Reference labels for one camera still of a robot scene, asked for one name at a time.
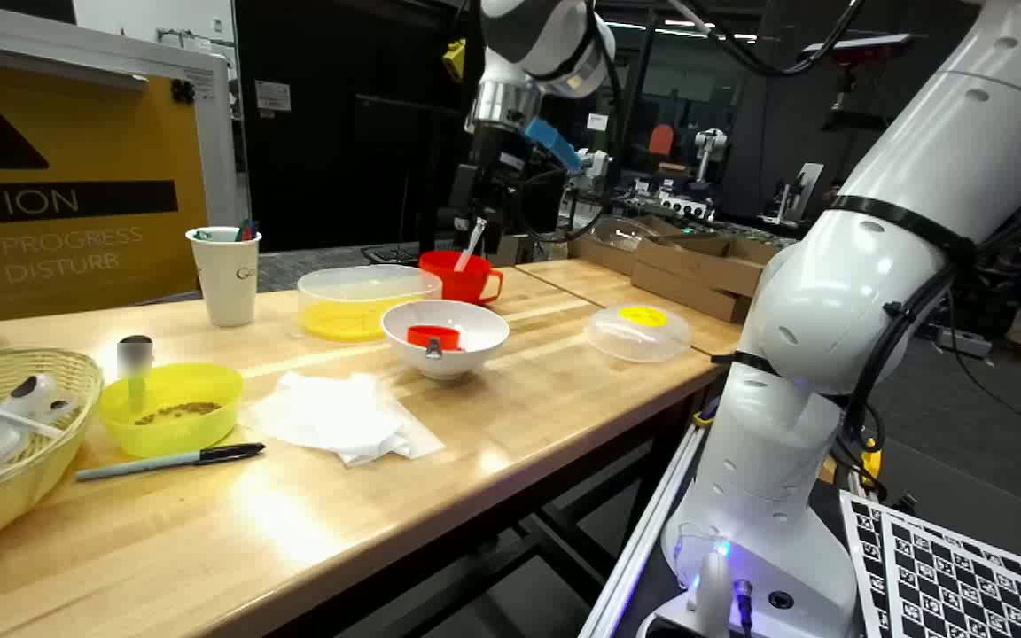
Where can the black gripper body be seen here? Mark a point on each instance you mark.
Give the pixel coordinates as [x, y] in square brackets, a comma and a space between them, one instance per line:
[499, 179]

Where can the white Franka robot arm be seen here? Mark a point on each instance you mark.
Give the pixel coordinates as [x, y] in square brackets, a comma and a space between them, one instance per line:
[841, 297]

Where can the white bowl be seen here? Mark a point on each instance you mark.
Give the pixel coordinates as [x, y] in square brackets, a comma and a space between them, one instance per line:
[463, 357]

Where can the clear container yellow contents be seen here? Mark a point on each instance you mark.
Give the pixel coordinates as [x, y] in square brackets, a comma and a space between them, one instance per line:
[357, 310]

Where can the yellow-green plastic bowl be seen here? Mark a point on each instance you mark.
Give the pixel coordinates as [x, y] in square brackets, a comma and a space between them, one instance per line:
[169, 441]

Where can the clear plastic spoon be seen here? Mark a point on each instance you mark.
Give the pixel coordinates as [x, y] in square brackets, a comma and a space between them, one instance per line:
[474, 242]

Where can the red plastic cup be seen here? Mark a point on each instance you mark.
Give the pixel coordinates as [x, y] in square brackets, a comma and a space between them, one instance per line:
[463, 280]

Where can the yellow plastic piece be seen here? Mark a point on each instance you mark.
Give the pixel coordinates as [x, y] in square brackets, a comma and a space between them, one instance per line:
[644, 317]

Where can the small white background robot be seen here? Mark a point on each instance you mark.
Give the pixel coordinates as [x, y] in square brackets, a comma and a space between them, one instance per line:
[711, 147]

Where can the long flat cardboard box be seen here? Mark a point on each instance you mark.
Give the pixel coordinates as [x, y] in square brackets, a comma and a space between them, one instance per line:
[690, 277]

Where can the clear round lidded container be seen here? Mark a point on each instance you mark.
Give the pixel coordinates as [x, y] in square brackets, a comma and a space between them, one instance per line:
[639, 343]

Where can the white paper cup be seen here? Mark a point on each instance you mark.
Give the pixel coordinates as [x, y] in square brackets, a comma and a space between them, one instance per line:
[227, 286]

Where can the white paper towel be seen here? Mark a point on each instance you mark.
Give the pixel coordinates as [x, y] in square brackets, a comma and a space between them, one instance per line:
[334, 418]

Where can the brown beans pile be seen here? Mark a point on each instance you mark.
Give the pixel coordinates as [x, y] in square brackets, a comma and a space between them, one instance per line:
[175, 414]

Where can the black metal spoon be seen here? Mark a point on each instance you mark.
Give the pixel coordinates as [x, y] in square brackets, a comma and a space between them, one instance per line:
[137, 347]

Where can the black marker pen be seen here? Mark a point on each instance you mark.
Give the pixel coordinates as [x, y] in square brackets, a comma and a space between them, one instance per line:
[178, 457]

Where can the yellow caution sign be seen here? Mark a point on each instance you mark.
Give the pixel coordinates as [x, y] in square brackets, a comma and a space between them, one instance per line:
[60, 153]

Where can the white round object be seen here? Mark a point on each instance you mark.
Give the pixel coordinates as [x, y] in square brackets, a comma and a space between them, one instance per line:
[35, 394]

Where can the woven yellow basket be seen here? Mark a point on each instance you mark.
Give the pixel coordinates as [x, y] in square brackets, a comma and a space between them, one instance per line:
[26, 492]

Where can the checkerboard calibration board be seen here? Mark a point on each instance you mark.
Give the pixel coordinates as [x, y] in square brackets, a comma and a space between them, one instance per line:
[958, 580]

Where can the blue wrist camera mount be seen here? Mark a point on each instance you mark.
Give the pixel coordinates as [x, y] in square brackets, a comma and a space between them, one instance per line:
[551, 143]

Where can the aluminium frame rail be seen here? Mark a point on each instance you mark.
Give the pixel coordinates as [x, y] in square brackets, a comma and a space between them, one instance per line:
[639, 542]

